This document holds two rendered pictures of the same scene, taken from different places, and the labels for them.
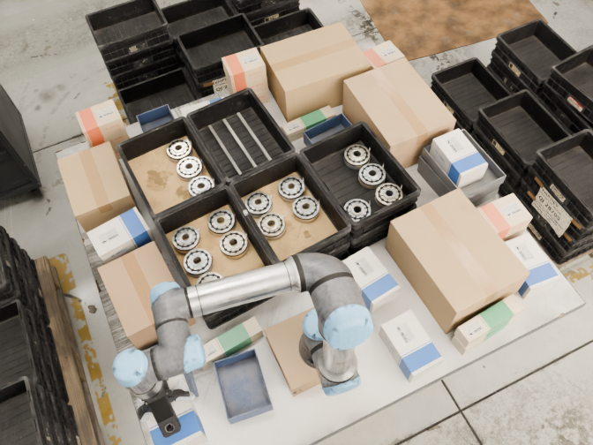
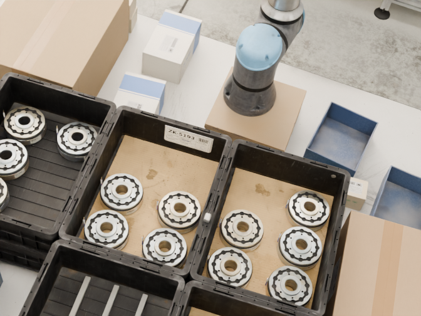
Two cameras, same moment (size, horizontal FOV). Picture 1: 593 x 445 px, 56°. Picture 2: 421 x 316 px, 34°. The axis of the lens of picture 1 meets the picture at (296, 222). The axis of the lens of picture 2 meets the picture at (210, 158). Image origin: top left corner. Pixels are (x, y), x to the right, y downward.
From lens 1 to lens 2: 1.91 m
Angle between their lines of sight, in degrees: 64
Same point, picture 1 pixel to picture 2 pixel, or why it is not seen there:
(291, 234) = (166, 189)
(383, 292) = (145, 80)
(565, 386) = not seen: hidden behind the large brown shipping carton
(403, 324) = (162, 49)
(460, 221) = (15, 32)
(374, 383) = (225, 63)
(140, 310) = (405, 249)
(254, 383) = (324, 143)
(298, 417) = (309, 94)
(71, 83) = not seen: outside the picture
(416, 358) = (185, 26)
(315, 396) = not seen: hidden behind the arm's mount
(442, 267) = (89, 20)
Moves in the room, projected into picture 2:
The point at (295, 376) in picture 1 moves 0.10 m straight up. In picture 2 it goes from (294, 96) to (301, 73)
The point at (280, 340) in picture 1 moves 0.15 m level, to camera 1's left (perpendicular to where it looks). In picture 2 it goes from (278, 130) to (321, 162)
